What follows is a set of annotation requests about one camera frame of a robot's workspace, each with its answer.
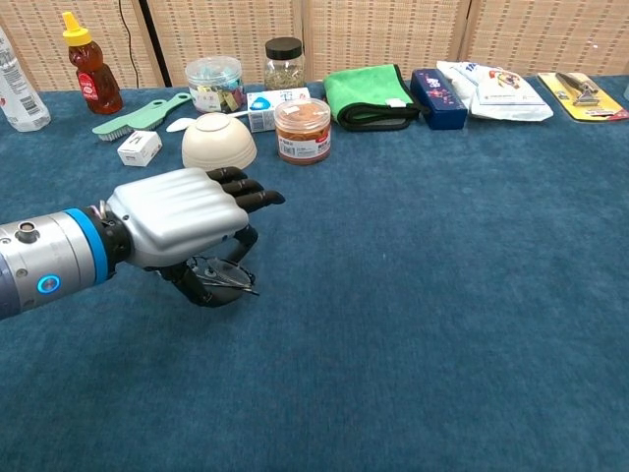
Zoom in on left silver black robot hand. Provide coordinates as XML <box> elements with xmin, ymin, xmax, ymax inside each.
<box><xmin>105</xmin><ymin>165</ymin><xmax>286</xmax><ymax>309</ymax></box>

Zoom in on thin-framed eyeglasses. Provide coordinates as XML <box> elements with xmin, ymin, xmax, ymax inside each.
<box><xmin>188</xmin><ymin>254</ymin><xmax>261</xmax><ymax>299</ymax></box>

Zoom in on beige upturned bowl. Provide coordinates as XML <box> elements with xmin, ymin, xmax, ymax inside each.
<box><xmin>181</xmin><ymin>112</ymin><xmax>258</xmax><ymax>173</ymax></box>

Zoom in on small white box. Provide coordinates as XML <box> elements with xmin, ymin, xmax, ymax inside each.
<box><xmin>116</xmin><ymin>130</ymin><xmax>163</xmax><ymax>168</ymax></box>

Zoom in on white plastic spoon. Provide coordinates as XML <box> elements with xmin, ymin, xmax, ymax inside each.
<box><xmin>165</xmin><ymin>108</ymin><xmax>252</xmax><ymax>134</ymax></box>

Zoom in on white blue milk carton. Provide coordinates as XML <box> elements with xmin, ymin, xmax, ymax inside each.
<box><xmin>245</xmin><ymin>87</ymin><xmax>312</xmax><ymax>133</ymax></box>

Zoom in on clear jar of binder clips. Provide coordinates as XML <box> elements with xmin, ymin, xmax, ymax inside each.
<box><xmin>185</xmin><ymin>55</ymin><xmax>246</xmax><ymax>115</ymax></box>

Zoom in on clear jar of rubber bands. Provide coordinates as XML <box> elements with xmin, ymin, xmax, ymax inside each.
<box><xmin>273</xmin><ymin>97</ymin><xmax>332</xmax><ymax>166</ymax></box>

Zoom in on honey bottle yellow cap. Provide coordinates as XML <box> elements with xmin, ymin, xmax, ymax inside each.
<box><xmin>61</xmin><ymin>11</ymin><xmax>124</xmax><ymax>116</ymax></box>

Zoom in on black stand pole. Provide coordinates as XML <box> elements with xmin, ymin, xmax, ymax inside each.
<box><xmin>137</xmin><ymin>0</ymin><xmax>173</xmax><ymax>89</ymax></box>

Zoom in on glass jar black lid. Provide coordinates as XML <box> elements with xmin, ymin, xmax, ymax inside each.
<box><xmin>264</xmin><ymin>36</ymin><xmax>306</xmax><ymax>92</ymax></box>

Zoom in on white bottle yellow cap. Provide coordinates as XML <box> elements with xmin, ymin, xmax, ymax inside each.
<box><xmin>0</xmin><ymin>27</ymin><xmax>52</xmax><ymax>133</ymax></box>

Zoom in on folded green towel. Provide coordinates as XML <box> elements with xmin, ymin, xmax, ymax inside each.
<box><xmin>322</xmin><ymin>63</ymin><xmax>424</xmax><ymax>133</ymax></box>

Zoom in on blue carpet table cover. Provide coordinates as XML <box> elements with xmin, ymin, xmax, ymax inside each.
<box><xmin>0</xmin><ymin>73</ymin><xmax>629</xmax><ymax>472</ymax></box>

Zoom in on bamboo folding screen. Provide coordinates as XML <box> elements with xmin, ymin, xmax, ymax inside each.
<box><xmin>0</xmin><ymin>0</ymin><xmax>629</xmax><ymax>92</ymax></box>

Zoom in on dark blue box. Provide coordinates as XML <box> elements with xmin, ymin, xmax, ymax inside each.
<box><xmin>409</xmin><ymin>68</ymin><xmax>469</xmax><ymax>131</ymax></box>

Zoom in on white printed pouch bag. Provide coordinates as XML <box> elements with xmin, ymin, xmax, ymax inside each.
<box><xmin>435</xmin><ymin>60</ymin><xmax>554</xmax><ymax>122</ymax></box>

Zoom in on yellow razor blister pack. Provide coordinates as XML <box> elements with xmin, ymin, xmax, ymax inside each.
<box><xmin>537</xmin><ymin>71</ymin><xmax>629</xmax><ymax>123</ymax></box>

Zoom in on green long-handled brush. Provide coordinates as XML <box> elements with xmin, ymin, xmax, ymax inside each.
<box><xmin>91</xmin><ymin>98</ymin><xmax>168</xmax><ymax>143</ymax></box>
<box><xmin>144</xmin><ymin>91</ymin><xmax>194</xmax><ymax>130</ymax></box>

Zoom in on black hanging cable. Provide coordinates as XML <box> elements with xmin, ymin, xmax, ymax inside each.
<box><xmin>119</xmin><ymin>0</ymin><xmax>140</xmax><ymax>89</ymax></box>

